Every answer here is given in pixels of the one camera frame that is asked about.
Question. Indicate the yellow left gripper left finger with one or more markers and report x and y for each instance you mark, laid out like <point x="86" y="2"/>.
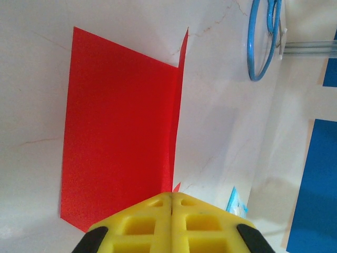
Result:
<point x="163" y="224"/>

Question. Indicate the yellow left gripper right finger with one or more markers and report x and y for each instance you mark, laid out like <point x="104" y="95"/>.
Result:
<point x="180" y="224"/>

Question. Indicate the red square paper sheet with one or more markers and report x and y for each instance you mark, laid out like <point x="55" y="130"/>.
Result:
<point x="118" y="118"/>

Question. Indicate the blue and white cream packet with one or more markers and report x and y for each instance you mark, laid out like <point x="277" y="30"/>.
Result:
<point x="237" y="205"/>

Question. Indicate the blue stethoscope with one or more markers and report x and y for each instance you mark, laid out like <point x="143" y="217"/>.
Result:
<point x="250" y="52"/>

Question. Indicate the aluminium table side rail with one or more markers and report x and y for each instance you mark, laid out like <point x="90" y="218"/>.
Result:
<point x="310" y="47"/>

